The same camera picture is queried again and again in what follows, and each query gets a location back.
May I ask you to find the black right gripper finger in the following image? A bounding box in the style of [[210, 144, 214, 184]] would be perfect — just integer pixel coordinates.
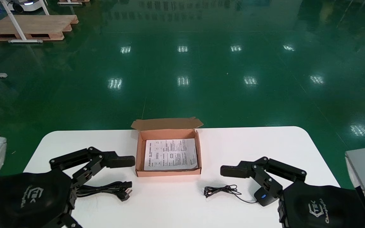
[[220, 156, 307, 199]]

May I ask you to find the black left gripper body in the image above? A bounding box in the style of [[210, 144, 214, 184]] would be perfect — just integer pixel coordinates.
[[0, 169, 76, 228]]

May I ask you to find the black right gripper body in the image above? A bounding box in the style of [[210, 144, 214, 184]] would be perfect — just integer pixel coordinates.
[[279, 180, 365, 228]]

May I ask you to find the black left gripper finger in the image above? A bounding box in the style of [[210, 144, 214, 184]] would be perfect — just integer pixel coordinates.
[[52, 214, 83, 228], [50, 147, 135, 188]]

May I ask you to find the black power cable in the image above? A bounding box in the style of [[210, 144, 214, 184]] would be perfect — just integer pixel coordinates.
[[75, 180, 133, 202]]

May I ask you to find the black wired computer mouse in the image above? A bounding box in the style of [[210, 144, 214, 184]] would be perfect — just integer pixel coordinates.
[[204, 185, 274, 207]]

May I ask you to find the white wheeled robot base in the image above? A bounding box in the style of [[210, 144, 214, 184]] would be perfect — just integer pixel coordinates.
[[6, 0, 45, 12]]

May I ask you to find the open brown cardboard box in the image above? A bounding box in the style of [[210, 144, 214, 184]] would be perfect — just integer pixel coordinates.
[[131, 117, 204, 177]]

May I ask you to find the white printed instruction sheet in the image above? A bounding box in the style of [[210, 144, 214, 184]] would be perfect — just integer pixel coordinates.
[[144, 138, 198, 171]]

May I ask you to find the large wooden pallet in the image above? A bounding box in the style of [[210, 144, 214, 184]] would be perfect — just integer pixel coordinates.
[[0, 14, 79, 42]]

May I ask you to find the white table leg frame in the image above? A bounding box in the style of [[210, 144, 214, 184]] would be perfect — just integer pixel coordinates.
[[0, 0, 50, 43]]

